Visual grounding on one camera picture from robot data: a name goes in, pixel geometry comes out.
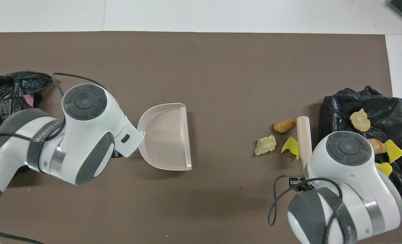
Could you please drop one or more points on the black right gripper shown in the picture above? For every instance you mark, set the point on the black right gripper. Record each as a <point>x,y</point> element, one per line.
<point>301,183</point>

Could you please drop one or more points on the striped toy croissant piece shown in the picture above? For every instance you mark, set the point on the striped toy croissant piece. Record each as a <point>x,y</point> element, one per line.
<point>359,120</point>
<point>379,146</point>

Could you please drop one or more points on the brown toy bread nugget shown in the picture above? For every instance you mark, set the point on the brown toy bread nugget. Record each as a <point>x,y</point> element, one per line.
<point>284,125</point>

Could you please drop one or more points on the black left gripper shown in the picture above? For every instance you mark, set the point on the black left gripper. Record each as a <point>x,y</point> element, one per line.
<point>118,154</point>

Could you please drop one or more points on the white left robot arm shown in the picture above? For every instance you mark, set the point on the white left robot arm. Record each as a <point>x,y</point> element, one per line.
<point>85,135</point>

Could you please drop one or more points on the right black trash bag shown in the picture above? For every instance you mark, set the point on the right black trash bag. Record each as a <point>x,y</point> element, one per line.
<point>390,112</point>

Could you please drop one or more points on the pale toy bread chunk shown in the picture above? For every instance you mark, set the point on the pale toy bread chunk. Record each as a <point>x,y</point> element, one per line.
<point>265,145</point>

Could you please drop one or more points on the beige plastic dustpan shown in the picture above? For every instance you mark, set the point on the beige plastic dustpan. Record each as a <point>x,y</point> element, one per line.
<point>163,135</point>

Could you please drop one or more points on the beige hand brush black bristles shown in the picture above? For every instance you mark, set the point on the beige hand brush black bristles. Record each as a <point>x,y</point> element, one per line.
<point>303,135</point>

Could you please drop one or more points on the yellow sponge piece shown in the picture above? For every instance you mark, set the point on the yellow sponge piece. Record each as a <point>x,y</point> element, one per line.
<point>394,151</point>
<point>385,168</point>
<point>290,146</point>

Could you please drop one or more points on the brown table mat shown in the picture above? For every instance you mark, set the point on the brown table mat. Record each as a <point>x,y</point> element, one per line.
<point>221,67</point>

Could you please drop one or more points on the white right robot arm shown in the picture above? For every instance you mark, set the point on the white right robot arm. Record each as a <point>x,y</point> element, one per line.
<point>350,152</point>

